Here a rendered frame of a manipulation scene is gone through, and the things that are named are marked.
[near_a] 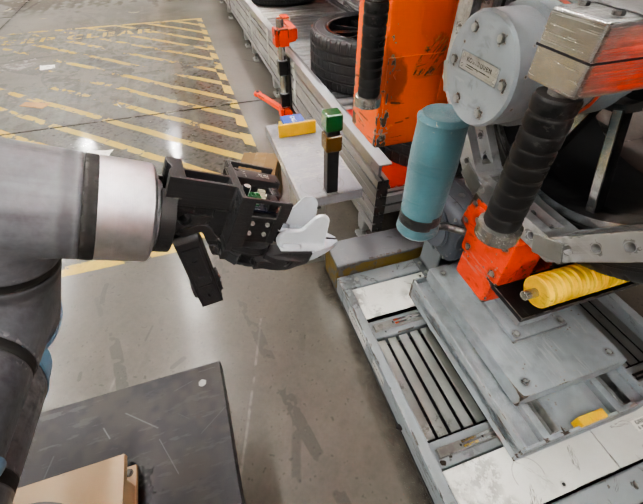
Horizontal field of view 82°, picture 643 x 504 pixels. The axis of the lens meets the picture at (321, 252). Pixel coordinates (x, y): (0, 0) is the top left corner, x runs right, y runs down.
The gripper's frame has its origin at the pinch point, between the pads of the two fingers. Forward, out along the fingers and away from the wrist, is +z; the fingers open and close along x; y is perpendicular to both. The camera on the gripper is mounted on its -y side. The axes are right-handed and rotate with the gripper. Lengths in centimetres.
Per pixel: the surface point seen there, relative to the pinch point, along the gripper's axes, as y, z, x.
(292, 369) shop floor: -63, 29, 21
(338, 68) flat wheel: 1, 73, 137
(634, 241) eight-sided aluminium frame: 15.7, 31.3, -15.1
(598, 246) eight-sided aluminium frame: 12.2, 34.7, -11.6
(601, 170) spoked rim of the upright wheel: 20.0, 42.0, -1.6
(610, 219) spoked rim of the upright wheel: 14.8, 43.4, -7.2
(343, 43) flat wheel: 12, 70, 136
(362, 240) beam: -35, 57, 50
